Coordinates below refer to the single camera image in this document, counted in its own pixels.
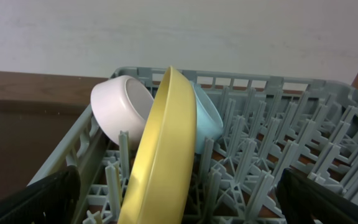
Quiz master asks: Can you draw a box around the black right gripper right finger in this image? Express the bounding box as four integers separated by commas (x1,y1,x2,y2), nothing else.
275,168,358,224

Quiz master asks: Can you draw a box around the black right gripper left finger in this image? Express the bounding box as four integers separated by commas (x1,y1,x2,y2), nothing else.
0,166,81,224

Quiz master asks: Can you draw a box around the yellow plate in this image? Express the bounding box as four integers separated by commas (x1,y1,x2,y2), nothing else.
117,67,197,223

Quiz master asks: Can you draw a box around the blue bowl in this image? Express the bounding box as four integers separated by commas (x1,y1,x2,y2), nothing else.
191,82,224,154

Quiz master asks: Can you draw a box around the pink bowl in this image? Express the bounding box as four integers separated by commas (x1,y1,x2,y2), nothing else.
90,75,154,151

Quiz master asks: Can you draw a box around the grey dishwasher rack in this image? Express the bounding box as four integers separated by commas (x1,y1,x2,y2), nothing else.
33,67,358,223

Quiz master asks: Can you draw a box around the brown serving tray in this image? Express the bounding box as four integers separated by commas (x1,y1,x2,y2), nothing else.
0,100,86,200

